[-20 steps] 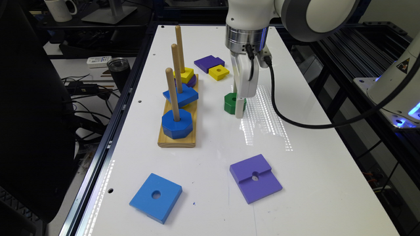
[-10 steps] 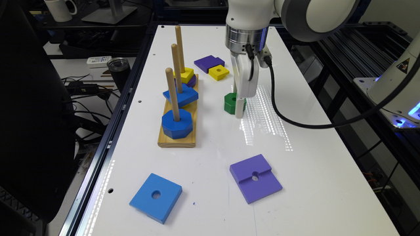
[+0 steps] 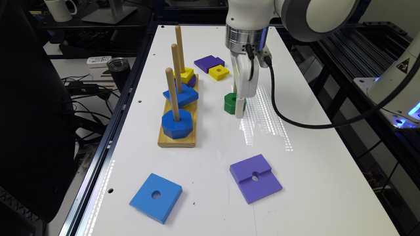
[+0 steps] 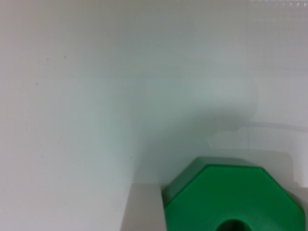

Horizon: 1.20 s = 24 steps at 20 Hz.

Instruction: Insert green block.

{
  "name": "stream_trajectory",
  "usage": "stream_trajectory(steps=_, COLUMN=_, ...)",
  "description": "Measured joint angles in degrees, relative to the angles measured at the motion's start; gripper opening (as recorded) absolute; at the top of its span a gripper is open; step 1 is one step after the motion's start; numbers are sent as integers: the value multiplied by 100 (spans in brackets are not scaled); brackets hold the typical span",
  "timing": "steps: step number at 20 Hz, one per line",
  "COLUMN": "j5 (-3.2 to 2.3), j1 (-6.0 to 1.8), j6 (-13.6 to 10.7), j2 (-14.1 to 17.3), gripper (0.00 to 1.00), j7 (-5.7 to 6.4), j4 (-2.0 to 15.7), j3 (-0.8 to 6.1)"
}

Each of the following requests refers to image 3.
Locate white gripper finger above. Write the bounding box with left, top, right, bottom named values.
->
left=235, top=97, right=246, bottom=119
left=232, top=80, right=237, bottom=93

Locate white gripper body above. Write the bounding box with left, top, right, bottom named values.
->
left=230, top=45, right=272, bottom=98

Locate green octagonal block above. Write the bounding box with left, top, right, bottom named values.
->
left=224, top=92, right=237, bottom=115

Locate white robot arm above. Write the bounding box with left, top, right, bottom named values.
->
left=225, top=0, right=419, bottom=129

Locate small yellow square block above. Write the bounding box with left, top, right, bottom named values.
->
left=209, top=65, right=230, bottom=81

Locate dark purple stepped block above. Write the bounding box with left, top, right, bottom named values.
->
left=194, top=55, right=225, bottom=73

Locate purple round block on peg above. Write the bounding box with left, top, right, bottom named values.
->
left=183, top=74, right=197, bottom=87

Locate blue square block on peg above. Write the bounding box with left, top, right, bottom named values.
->
left=175, top=84, right=199, bottom=108

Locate yellow square block on peg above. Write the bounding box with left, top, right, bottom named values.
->
left=180, top=68, right=194, bottom=84

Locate blue octagonal block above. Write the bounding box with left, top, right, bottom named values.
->
left=162, top=109, right=193, bottom=139

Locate large purple square block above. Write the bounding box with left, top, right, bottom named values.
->
left=230, top=154, right=283, bottom=204

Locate large blue square block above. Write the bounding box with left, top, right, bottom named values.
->
left=129, top=173, right=182, bottom=224

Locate wooden base board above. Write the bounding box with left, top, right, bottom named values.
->
left=157, top=90, right=197, bottom=148

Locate front wooden peg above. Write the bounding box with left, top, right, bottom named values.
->
left=165, top=68, right=180, bottom=122

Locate middle wooden peg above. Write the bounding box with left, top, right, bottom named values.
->
left=171, top=44, right=183, bottom=94

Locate black tumbler cup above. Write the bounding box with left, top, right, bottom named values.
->
left=107, top=57, right=131, bottom=92

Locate monitor stand base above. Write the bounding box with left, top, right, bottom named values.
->
left=81, top=0, right=137, bottom=24

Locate white remote control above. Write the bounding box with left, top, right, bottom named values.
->
left=87, top=56, right=112, bottom=68

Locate white mug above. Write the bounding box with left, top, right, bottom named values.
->
left=44, top=0, right=77, bottom=23

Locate black office chair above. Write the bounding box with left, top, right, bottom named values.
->
left=1, top=1, right=75, bottom=223

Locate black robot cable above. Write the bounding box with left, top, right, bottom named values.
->
left=245, top=44, right=420, bottom=130

